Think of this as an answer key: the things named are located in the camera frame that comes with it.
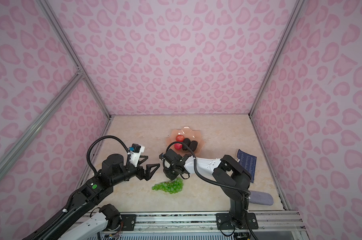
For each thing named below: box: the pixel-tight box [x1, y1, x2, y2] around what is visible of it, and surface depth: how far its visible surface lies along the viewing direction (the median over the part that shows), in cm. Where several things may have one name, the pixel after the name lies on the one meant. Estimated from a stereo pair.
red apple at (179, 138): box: [176, 134, 185, 142], surface depth 102 cm
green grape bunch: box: [152, 178, 184, 194], surface depth 83 cm
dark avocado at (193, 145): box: [189, 140, 198, 152], surface depth 100 cm
